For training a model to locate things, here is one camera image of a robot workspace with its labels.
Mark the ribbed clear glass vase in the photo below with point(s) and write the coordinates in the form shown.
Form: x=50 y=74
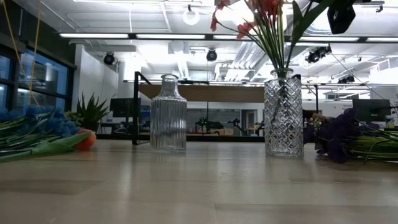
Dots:
x=168 y=124

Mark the diamond-cut clear glass vase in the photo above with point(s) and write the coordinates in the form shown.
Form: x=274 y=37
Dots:
x=283 y=124

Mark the red artificial flower bunch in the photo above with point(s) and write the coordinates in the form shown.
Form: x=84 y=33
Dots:
x=273 y=46

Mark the orange artificial tulip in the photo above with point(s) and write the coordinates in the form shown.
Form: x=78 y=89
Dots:
x=85 y=141

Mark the blue artificial flower bunch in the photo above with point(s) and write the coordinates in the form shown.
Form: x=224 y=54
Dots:
x=31 y=112
x=70 y=129

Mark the purple artificial flower bunch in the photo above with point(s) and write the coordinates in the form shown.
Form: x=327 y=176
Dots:
x=339 y=130

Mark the black background robot arm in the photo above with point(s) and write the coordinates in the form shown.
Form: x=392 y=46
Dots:
x=210 y=124
x=237 y=125

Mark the wooden shelf with black legs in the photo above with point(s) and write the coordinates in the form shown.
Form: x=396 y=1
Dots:
x=217 y=93

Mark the brown cardboard box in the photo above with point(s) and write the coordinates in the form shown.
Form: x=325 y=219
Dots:
x=225 y=131

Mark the black ceiling spotlight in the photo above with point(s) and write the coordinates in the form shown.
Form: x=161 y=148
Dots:
x=211 y=55
x=317 y=54
x=346 y=79
x=109 y=58

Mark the black computer monitor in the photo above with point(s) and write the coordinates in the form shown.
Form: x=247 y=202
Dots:
x=370 y=110
x=122 y=107

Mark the long ceiling strip light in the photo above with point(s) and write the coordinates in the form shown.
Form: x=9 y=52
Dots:
x=171 y=36

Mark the green succulent plant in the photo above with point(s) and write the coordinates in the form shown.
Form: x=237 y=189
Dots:
x=91 y=115

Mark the black framed window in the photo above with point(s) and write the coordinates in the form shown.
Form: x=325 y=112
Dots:
x=46 y=77

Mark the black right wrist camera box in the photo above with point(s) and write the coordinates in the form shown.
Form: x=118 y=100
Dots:
x=341 y=18

